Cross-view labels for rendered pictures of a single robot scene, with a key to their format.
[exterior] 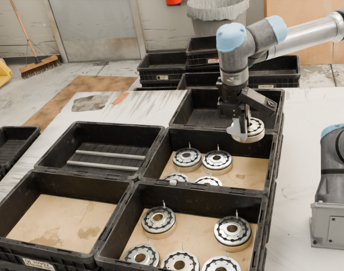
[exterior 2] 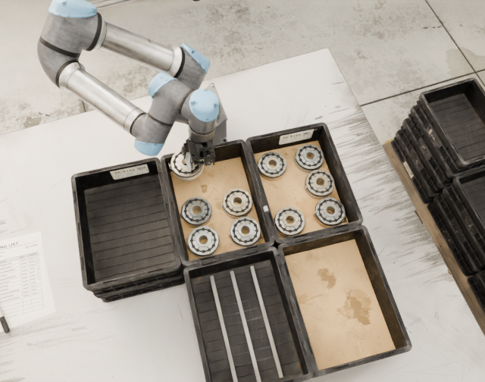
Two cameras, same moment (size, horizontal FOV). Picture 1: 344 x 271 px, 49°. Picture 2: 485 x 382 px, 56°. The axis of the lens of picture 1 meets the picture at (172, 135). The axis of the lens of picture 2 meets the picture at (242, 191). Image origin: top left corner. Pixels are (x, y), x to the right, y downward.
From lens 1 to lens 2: 1.48 m
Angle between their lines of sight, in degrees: 73
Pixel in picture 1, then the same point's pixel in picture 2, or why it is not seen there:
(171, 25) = not seen: outside the picture
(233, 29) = (206, 95)
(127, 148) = (203, 327)
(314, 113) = (34, 185)
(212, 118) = (112, 258)
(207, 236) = (280, 184)
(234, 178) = (209, 192)
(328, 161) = not seen: hidden behind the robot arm
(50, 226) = (341, 319)
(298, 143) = not seen: hidden behind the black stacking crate
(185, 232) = (284, 201)
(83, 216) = (315, 296)
